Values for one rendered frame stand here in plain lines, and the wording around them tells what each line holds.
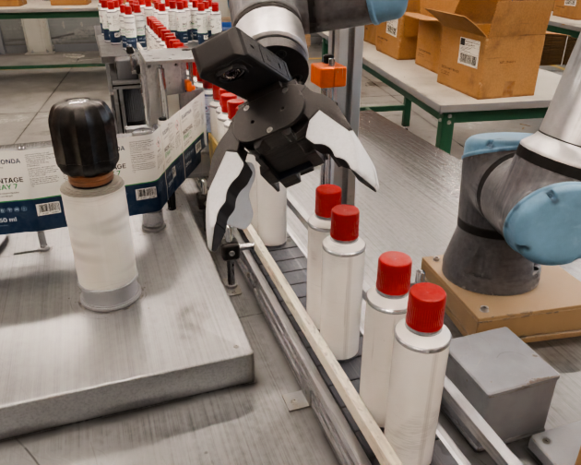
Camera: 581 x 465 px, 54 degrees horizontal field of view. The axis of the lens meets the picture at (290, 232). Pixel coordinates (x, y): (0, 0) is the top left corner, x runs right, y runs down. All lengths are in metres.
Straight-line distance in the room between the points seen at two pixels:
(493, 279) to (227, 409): 0.44
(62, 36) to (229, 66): 8.19
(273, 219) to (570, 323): 0.49
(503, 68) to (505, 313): 1.76
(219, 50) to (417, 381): 0.34
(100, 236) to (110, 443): 0.27
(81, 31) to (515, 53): 6.83
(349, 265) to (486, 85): 1.90
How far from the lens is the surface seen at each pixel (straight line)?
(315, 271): 0.75
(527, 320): 0.90
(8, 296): 0.97
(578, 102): 0.75
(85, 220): 0.81
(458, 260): 0.93
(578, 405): 0.85
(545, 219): 0.74
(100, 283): 0.86
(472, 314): 0.87
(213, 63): 0.47
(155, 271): 0.96
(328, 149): 0.47
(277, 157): 0.54
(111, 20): 3.19
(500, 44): 2.50
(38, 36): 8.65
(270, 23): 0.59
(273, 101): 0.52
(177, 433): 0.75
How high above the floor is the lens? 1.36
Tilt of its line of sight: 27 degrees down
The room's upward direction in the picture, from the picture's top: straight up
